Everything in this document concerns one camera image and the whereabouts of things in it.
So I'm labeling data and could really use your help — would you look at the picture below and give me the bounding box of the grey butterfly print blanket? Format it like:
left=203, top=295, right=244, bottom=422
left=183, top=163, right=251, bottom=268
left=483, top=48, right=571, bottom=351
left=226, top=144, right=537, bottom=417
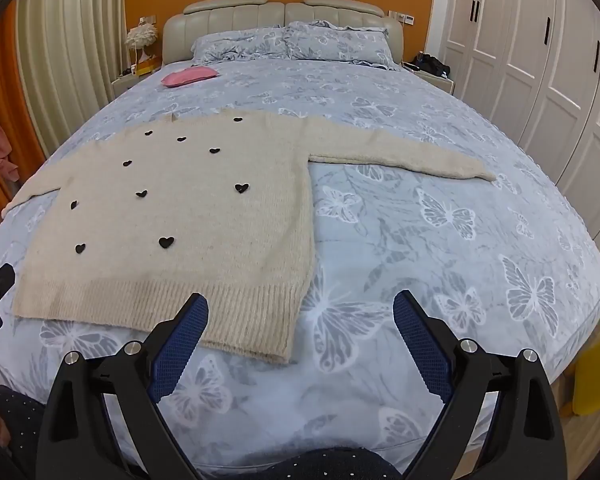
left=0, top=57, right=600, bottom=476

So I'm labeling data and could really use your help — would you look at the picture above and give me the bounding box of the pink pouch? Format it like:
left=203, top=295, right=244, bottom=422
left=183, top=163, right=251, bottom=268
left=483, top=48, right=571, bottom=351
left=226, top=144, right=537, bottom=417
left=161, top=66, right=219, bottom=87

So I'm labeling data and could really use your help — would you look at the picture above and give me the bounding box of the pink cloth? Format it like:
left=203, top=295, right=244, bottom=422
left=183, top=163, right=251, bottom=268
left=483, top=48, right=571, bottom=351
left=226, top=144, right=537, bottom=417
left=0, top=124, right=20, bottom=183

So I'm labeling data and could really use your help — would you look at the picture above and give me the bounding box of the beige sweater with black hearts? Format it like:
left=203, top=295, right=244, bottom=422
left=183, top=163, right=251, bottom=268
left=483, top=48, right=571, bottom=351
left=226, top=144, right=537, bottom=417
left=1, top=110, right=497, bottom=365

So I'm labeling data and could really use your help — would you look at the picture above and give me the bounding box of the black bag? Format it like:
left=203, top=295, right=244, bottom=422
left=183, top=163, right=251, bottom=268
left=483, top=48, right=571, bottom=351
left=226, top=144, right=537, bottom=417
left=414, top=52, right=452, bottom=80

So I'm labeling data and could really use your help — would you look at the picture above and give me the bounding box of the white wardrobe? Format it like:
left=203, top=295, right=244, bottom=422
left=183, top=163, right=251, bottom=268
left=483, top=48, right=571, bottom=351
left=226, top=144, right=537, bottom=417
left=425, top=0, right=600, bottom=261

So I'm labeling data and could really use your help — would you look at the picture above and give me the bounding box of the orange curtain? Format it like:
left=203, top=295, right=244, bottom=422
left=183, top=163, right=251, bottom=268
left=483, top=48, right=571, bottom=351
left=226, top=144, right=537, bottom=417
left=0, top=0, right=46, bottom=211

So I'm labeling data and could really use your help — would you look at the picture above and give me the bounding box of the white feather shade lamp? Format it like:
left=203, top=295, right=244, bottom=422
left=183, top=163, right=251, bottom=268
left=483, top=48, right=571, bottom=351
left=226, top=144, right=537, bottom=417
left=125, top=17, right=158, bottom=73

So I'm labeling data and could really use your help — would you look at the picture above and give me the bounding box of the beige padded headboard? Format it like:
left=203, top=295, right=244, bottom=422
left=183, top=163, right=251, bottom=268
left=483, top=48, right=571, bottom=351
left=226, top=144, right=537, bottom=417
left=161, top=0, right=405, bottom=68

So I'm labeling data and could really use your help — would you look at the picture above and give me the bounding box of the beige nightstand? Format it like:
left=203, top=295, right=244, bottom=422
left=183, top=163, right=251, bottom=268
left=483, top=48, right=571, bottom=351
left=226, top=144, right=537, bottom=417
left=402, top=60, right=455, bottom=95
left=111, top=62, right=163, bottom=98

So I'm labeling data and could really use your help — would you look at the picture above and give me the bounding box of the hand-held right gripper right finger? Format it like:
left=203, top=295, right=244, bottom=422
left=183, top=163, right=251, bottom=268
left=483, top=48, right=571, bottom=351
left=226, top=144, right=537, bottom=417
left=393, top=290, right=567, bottom=480

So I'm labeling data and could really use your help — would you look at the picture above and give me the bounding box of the grey butterfly print pillow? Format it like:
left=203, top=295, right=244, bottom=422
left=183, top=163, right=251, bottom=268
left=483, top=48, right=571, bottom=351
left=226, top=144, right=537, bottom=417
left=282, top=20, right=396, bottom=68
left=190, top=27, right=291, bottom=63

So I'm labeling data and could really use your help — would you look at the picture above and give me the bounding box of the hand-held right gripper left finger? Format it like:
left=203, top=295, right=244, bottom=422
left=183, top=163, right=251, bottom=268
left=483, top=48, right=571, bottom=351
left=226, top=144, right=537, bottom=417
left=36, top=292, right=210, bottom=480

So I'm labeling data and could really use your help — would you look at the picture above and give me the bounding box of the cream curtain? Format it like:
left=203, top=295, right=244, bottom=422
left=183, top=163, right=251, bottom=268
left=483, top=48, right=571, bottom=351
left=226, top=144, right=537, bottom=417
left=15, top=0, right=128, bottom=161

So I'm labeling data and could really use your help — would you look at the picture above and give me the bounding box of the yellow sponge block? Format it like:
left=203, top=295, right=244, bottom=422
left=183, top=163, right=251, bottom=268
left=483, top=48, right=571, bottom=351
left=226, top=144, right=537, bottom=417
left=571, top=336, right=600, bottom=417

